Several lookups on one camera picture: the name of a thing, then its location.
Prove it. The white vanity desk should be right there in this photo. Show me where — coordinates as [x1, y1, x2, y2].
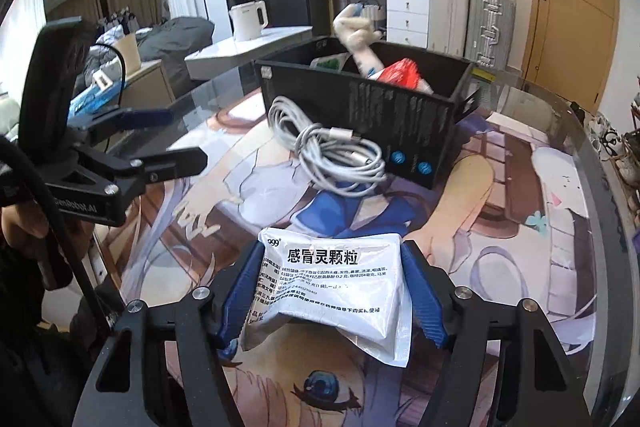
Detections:
[316, 0, 432, 50]

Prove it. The printed cartoon desk mat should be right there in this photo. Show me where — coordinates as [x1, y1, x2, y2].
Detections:
[105, 107, 601, 427]

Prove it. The dark grey duvet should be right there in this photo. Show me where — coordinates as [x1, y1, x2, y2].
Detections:
[137, 17, 216, 82]

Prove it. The white medicine sachet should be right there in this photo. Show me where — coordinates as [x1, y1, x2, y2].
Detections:
[240, 227, 414, 369]

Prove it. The white electric kettle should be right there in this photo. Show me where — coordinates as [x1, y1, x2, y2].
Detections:
[229, 2, 270, 42]

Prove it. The clothes rack with clothes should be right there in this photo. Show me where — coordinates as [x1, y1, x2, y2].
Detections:
[97, 7, 139, 33]

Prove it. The white plush toy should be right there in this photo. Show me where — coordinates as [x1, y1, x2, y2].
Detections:
[332, 4, 432, 94]

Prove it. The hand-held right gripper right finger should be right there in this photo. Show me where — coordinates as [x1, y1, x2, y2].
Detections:
[401, 239, 591, 427]

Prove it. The white side table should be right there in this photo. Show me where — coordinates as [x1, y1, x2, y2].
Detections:
[185, 26, 314, 82]

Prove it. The black storage box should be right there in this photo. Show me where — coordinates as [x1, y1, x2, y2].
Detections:
[255, 36, 478, 188]

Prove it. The shoe rack with shoes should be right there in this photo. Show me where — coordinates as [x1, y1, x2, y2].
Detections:
[600, 77, 640, 228]

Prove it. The tan wooden door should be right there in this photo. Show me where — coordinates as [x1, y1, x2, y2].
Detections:
[530, 0, 619, 112]

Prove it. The white charging cable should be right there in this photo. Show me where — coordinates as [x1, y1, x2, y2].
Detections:
[267, 96, 389, 196]

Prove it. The blue box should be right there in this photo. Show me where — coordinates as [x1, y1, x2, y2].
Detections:
[70, 82, 124, 116]

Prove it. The red and white packet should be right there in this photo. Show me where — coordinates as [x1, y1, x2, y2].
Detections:
[376, 58, 422, 88]

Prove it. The thin black cable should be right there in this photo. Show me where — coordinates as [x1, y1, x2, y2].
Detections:
[94, 43, 127, 108]

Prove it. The beige cylinder container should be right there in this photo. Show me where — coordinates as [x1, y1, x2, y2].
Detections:
[107, 34, 141, 70]

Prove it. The silver suitcase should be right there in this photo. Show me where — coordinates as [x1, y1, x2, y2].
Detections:
[467, 0, 517, 70]

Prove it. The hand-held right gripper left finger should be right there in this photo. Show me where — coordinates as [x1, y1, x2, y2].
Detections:
[75, 239, 266, 427]

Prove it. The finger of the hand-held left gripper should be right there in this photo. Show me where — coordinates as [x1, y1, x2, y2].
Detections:
[66, 106, 174, 148]
[112, 146, 209, 188]

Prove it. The beige wooden cabinet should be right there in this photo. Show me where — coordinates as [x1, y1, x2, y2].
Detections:
[120, 59, 177, 108]

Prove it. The green and white packet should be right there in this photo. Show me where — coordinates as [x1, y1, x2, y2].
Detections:
[310, 54, 352, 73]

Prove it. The person's left hand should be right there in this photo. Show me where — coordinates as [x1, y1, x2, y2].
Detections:
[0, 206, 57, 259]

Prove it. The white suitcase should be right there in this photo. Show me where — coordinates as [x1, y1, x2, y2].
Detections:
[429, 0, 472, 58]

